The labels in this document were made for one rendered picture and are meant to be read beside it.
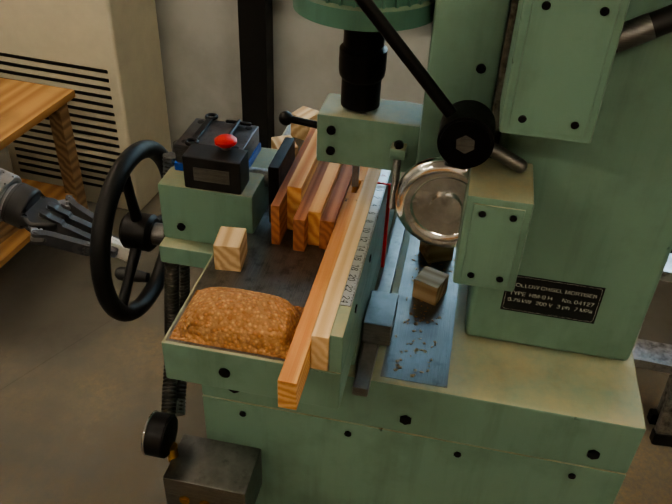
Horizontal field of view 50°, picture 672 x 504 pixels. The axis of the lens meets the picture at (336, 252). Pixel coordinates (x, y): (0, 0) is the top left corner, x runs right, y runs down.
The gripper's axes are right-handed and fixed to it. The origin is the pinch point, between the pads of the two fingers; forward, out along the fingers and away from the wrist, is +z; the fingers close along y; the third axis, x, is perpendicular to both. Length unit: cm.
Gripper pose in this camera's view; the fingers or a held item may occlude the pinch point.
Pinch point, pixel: (120, 249)
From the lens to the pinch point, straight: 131.0
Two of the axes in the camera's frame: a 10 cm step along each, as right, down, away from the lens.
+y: 2.0, -5.8, 7.9
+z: 9.1, 4.1, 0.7
